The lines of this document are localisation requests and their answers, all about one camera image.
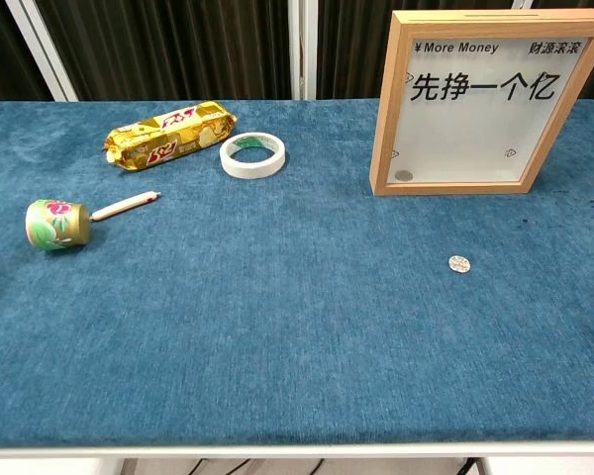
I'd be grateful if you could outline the gold foil snack packet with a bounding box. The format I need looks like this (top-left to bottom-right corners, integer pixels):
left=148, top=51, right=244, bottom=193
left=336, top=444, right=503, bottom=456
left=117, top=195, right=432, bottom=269
left=102, top=100, right=238, bottom=172

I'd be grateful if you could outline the wooden frame money box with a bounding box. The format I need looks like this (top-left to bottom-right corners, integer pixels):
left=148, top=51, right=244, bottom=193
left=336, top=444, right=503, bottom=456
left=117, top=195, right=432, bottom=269
left=368, top=9, right=594, bottom=198

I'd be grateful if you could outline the blue fabric table cloth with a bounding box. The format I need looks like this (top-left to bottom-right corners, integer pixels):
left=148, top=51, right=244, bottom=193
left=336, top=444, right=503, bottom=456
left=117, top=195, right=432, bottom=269
left=0, top=98, right=594, bottom=449

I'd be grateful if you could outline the white masking tape roll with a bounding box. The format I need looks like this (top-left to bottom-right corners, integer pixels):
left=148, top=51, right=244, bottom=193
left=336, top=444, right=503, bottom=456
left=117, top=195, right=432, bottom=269
left=219, top=132, right=287, bottom=179

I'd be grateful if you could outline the painted drum toy wooden handle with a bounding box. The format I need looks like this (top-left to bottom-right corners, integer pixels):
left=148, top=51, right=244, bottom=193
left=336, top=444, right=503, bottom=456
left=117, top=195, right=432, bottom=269
left=24, top=190, right=162, bottom=251

